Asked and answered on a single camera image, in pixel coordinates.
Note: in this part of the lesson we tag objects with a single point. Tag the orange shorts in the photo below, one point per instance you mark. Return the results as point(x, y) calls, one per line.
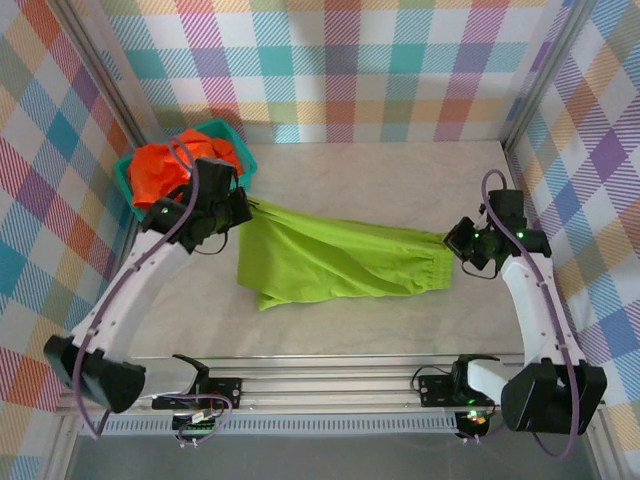
point(150, 175)

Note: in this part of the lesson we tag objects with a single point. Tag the lime green shorts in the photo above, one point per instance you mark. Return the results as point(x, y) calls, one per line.
point(325, 260)

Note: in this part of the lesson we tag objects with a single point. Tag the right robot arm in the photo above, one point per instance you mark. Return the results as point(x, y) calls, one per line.
point(530, 300)

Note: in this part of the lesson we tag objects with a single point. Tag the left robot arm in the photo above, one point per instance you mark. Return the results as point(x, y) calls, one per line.
point(130, 285)

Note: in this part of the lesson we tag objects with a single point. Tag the teal plastic basket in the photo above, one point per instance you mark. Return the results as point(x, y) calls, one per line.
point(247, 160)

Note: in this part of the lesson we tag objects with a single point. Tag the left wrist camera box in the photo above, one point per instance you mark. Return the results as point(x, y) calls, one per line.
point(212, 177)

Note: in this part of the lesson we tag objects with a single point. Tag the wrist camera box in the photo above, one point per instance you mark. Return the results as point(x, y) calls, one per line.
point(507, 205)
point(212, 177)

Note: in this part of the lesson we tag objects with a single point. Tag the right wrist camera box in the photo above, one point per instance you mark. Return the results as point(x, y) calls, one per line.
point(507, 205)

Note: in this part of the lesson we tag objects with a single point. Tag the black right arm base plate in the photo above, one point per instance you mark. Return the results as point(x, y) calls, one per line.
point(435, 391)

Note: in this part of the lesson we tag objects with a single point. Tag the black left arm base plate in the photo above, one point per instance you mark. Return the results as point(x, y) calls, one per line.
point(226, 392)

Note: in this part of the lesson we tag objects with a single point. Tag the aluminium upright post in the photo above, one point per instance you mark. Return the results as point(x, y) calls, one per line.
point(107, 75)
point(545, 75)

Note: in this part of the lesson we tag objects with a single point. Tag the aluminium rail frame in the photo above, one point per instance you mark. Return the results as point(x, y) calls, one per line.
point(325, 387)

